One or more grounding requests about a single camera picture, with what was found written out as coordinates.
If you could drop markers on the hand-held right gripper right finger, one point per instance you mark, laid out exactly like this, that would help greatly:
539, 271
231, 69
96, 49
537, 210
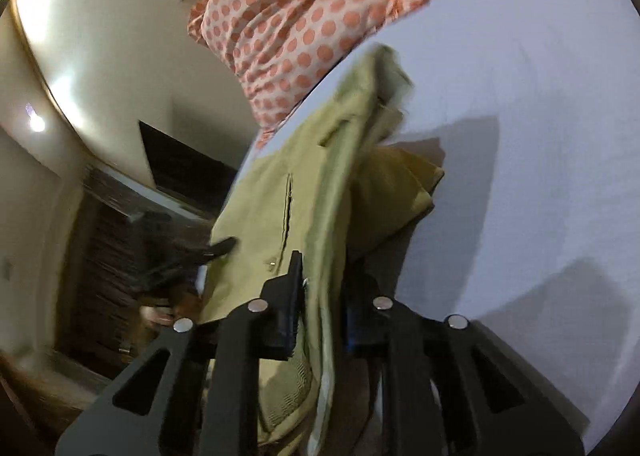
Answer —
356, 331

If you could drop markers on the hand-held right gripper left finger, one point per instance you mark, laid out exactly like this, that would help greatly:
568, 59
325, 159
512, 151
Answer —
290, 321

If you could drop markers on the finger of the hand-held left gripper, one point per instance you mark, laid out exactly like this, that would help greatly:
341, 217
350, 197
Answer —
220, 248

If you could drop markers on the olive green jacket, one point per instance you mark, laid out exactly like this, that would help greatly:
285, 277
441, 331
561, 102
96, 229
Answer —
320, 176

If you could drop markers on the person's left hand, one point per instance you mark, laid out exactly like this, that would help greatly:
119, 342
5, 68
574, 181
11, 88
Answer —
165, 311

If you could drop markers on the ceiling lamp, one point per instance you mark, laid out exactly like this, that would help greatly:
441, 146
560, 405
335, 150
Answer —
36, 122

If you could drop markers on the orange polka dot pillow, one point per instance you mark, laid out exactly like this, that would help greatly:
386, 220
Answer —
280, 26

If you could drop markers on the white bed sheet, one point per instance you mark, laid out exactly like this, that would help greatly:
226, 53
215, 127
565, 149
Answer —
525, 136

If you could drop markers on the dark wall screen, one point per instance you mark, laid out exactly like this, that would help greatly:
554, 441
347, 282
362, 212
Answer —
185, 166

